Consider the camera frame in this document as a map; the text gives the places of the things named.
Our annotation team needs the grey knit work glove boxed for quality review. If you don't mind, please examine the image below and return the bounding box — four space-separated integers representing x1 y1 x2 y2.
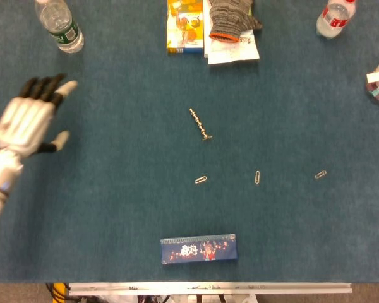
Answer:
208 0 263 44

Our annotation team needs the yellow orange printed box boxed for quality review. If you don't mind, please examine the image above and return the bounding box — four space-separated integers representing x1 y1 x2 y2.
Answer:
165 0 205 56

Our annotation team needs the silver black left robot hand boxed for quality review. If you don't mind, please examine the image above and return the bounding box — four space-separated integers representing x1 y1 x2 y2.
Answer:
0 73 79 157

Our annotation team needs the yellow and black cable bundle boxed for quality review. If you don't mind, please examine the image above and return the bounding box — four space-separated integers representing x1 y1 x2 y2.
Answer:
45 282 71 303

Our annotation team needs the blue felt table cloth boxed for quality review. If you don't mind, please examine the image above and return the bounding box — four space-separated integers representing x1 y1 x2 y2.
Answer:
0 0 379 284

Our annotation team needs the green label water bottle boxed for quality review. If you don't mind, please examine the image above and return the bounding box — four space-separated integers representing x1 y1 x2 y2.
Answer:
34 0 85 54

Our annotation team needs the red label plastic bottle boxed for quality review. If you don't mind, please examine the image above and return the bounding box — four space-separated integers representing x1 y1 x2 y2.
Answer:
315 0 358 40

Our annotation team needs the aluminium profile rail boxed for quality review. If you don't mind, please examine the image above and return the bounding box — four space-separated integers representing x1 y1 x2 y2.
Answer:
68 281 353 297

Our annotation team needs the white printed paper sheet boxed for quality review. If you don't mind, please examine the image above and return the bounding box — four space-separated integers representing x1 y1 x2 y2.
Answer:
205 28 261 66

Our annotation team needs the white box with green edge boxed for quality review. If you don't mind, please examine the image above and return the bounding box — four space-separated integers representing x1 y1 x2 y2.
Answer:
203 0 213 59

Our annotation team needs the dark blue printed pencil box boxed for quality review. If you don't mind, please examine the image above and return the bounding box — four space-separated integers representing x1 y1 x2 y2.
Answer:
160 234 239 266

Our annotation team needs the magnetic bead rod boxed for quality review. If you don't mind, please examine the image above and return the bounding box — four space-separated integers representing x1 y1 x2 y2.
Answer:
189 107 214 142

